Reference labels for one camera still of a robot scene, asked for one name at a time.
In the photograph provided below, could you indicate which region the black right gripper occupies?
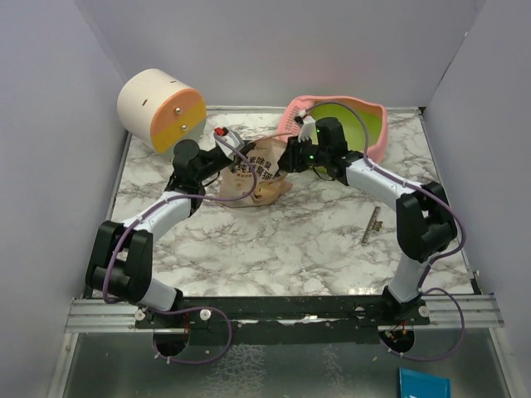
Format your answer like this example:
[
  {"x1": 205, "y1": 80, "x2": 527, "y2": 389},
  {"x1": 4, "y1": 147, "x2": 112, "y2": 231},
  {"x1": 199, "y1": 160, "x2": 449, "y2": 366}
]
[{"x1": 272, "y1": 136, "x2": 328, "y2": 175}]

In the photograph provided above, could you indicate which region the cat litter paper bag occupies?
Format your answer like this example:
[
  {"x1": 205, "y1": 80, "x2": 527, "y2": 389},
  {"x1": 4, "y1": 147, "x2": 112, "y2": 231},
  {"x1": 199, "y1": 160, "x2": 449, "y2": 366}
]
[{"x1": 219, "y1": 138, "x2": 292, "y2": 207}]

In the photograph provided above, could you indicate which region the metal ruler bag clip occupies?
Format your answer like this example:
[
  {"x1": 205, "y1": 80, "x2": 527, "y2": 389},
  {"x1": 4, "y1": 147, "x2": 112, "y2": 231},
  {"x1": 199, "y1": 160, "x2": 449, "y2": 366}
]
[{"x1": 360, "y1": 206, "x2": 382, "y2": 245}]

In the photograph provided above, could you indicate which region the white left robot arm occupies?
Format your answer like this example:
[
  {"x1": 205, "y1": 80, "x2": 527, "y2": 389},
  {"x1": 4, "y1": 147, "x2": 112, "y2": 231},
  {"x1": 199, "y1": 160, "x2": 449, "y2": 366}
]
[{"x1": 85, "y1": 136, "x2": 255, "y2": 328}]

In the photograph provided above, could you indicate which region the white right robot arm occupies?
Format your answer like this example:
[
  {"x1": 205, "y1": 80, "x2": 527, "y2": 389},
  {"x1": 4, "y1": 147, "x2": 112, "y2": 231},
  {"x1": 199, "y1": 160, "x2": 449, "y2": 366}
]
[{"x1": 278, "y1": 115, "x2": 457, "y2": 324}]

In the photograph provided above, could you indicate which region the pink green litter box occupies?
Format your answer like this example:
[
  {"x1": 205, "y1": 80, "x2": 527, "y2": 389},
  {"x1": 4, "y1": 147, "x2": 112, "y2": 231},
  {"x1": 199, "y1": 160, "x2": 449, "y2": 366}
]
[{"x1": 277, "y1": 95, "x2": 388, "y2": 163}]

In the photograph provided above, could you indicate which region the cream round cat scratcher drum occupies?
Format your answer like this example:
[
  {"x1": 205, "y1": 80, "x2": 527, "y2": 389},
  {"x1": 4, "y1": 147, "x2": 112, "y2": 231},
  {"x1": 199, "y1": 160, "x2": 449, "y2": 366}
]
[{"x1": 116, "y1": 69, "x2": 207, "y2": 159}]

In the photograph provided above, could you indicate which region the blue card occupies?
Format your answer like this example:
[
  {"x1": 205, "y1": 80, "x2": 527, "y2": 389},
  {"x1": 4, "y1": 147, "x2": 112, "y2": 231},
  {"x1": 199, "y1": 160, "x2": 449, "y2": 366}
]
[{"x1": 399, "y1": 368, "x2": 451, "y2": 398}]

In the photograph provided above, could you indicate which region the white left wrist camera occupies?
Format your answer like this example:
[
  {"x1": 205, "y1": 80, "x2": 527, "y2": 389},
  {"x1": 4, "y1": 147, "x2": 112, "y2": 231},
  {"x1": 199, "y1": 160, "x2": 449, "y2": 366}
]
[{"x1": 213, "y1": 127, "x2": 246, "y2": 158}]

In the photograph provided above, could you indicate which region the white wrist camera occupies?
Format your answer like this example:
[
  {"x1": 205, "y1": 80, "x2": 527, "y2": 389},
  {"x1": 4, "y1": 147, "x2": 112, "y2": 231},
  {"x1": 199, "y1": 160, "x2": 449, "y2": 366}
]
[
  {"x1": 213, "y1": 127, "x2": 246, "y2": 158},
  {"x1": 294, "y1": 110, "x2": 316, "y2": 143}
]

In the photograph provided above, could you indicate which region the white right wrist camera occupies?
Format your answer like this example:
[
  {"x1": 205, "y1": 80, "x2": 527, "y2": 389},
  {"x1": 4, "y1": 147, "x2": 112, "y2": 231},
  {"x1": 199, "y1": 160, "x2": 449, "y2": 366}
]
[{"x1": 294, "y1": 110, "x2": 316, "y2": 143}]

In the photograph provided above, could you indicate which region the aluminium extrusion frame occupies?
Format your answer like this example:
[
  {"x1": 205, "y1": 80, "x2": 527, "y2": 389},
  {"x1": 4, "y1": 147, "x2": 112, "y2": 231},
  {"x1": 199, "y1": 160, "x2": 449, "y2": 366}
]
[{"x1": 66, "y1": 294, "x2": 504, "y2": 333}]

